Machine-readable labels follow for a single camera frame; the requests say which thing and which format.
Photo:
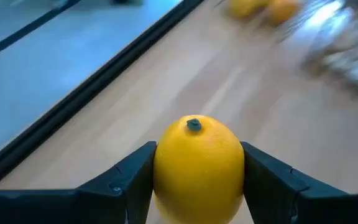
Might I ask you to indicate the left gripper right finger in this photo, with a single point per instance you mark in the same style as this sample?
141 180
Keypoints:
306 208

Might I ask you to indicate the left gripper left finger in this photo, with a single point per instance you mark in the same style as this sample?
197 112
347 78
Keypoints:
73 207

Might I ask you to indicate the yellow lemon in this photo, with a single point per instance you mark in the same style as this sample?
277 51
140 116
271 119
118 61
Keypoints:
244 7
197 171

